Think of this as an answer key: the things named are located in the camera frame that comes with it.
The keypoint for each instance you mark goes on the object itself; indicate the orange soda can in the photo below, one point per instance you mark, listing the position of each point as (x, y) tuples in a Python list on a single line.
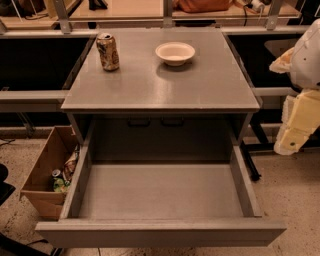
[(107, 48)]

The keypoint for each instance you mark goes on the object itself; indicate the orange bag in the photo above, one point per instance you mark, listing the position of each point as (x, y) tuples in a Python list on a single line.
[(201, 6)]

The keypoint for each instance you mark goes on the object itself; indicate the dark chair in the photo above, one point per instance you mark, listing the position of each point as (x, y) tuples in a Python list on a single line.
[(286, 50)]

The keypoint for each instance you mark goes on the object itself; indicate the white paper bowl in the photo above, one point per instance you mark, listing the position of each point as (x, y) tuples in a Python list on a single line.
[(175, 53)]

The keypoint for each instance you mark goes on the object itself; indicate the open grey top drawer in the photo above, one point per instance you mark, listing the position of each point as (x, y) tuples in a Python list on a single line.
[(161, 183)]

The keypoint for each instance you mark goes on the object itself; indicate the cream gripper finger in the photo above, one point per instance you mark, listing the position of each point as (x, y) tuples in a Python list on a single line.
[(300, 119), (283, 63)]

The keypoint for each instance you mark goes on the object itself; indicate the crumpled snack wrapper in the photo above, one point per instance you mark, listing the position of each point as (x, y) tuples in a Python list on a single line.
[(69, 167)]

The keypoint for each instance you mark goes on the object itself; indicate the green can in box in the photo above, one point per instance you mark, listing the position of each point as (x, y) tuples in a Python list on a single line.
[(59, 183)]

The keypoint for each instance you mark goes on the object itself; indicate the grey cabinet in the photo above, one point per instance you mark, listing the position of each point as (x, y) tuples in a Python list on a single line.
[(211, 82)]

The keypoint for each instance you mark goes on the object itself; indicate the cardboard box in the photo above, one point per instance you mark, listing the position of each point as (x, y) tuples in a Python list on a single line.
[(38, 187)]

